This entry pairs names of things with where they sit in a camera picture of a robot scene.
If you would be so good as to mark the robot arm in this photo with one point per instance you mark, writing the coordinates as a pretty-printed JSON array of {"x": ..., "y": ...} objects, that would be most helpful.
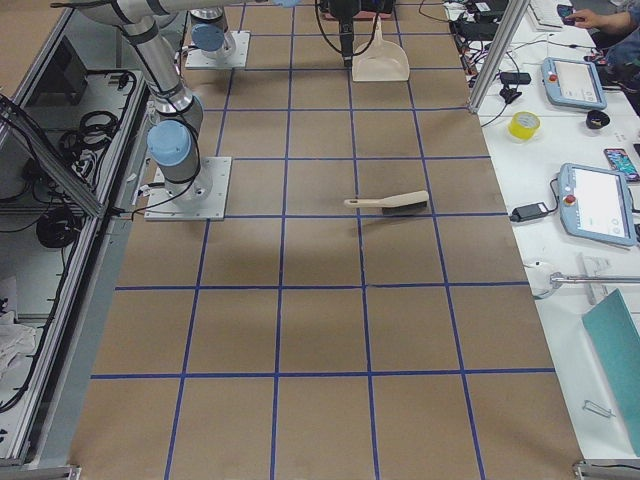
[
  {"x": 173, "y": 141},
  {"x": 215, "y": 18}
]

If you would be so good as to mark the teach pendant tablet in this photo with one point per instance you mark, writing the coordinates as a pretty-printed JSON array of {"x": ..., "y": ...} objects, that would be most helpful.
[
  {"x": 595, "y": 204},
  {"x": 572, "y": 83}
]

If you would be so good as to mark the aluminium frame post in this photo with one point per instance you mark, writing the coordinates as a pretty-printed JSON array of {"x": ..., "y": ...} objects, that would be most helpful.
[{"x": 506, "y": 30}]

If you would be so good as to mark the person hand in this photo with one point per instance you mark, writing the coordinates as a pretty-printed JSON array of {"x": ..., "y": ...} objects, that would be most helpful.
[{"x": 585, "y": 20}]

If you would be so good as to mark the black power adapter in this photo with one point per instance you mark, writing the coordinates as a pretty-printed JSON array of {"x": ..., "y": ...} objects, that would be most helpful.
[{"x": 529, "y": 212}]

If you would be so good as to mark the yellow tape roll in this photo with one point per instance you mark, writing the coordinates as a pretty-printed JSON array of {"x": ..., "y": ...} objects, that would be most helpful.
[{"x": 524, "y": 125}]

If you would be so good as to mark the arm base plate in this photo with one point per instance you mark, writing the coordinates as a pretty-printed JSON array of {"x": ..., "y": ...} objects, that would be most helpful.
[
  {"x": 205, "y": 199},
  {"x": 218, "y": 50}
]

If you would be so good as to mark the beige hand brush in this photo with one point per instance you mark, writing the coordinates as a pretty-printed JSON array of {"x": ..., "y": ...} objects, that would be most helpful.
[{"x": 401, "y": 204}]

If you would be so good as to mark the near teach pendant tablet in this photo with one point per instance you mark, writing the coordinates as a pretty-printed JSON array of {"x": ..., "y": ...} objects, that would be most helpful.
[{"x": 595, "y": 204}]

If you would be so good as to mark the small black bowl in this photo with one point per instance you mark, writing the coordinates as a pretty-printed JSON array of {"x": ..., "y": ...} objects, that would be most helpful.
[{"x": 596, "y": 120}]

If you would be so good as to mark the far teach pendant tablet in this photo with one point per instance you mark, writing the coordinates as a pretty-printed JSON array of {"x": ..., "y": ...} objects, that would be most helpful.
[{"x": 572, "y": 83}]

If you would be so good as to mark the smartphone with colourful screen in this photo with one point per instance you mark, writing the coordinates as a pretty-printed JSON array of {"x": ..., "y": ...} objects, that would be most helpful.
[{"x": 620, "y": 161}]

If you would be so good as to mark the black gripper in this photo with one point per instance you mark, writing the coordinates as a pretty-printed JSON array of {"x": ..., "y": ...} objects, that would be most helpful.
[{"x": 346, "y": 29}]

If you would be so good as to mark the teal board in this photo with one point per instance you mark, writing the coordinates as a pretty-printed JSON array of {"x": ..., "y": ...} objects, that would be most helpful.
[{"x": 615, "y": 339}]

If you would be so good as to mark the beige plastic dustpan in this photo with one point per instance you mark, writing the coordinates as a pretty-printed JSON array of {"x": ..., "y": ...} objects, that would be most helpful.
[{"x": 379, "y": 60}]

